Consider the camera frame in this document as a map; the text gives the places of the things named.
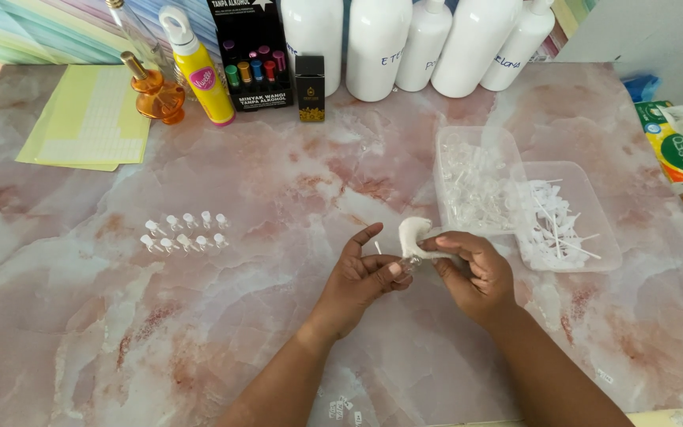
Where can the tall clear glass bottle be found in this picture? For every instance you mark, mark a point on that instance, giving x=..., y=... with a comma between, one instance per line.
x=137, y=35

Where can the small black carton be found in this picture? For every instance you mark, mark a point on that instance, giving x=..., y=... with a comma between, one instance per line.
x=310, y=89

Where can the green yellow tissue pack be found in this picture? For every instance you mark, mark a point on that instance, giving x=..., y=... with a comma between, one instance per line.
x=676, y=145

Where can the large white plastic bottle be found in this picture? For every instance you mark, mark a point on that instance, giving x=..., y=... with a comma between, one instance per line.
x=377, y=47
x=421, y=53
x=315, y=41
x=519, y=53
x=472, y=47

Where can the black display box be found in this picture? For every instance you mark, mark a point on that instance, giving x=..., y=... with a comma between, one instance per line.
x=258, y=35

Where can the person's left hand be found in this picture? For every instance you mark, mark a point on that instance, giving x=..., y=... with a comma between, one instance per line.
x=350, y=284

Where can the small white sticker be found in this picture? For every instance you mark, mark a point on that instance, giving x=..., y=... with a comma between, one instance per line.
x=605, y=375

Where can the yellow spray bottle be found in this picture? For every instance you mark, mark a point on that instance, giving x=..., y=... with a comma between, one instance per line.
x=205, y=77

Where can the blue plastic object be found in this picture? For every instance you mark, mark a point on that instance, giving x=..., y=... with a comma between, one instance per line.
x=641, y=88

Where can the heap of white sprayer caps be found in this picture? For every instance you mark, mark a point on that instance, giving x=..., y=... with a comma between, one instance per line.
x=552, y=222

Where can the clear plastic tray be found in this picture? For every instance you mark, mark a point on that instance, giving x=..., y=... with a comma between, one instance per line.
x=478, y=142
x=590, y=195

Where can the heap of clear empty vials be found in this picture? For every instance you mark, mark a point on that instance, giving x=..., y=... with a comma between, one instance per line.
x=475, y=184

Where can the orange glass perfume bottle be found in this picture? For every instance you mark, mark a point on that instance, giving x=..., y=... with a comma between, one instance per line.
x=157, y=92

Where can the white tissue wad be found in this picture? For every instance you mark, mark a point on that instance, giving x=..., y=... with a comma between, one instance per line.
x=411, y=234

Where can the row of coloured roll-on bottles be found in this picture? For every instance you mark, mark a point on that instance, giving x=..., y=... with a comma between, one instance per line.
x=255, y=66

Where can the scattered small white stickers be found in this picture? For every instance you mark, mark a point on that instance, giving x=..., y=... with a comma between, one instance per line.
x=341, y=409

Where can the group of white-capped vials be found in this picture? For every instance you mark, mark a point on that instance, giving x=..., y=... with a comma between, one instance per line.
x=186, y=232

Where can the yellow label sheets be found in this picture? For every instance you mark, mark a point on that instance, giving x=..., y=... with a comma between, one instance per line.
x=95, y=115

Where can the person's right hand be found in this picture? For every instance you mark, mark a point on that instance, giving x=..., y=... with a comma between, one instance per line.
x=484, y=284

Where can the small clear glass vial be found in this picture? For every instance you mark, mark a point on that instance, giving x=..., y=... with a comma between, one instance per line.
x=411, y=263

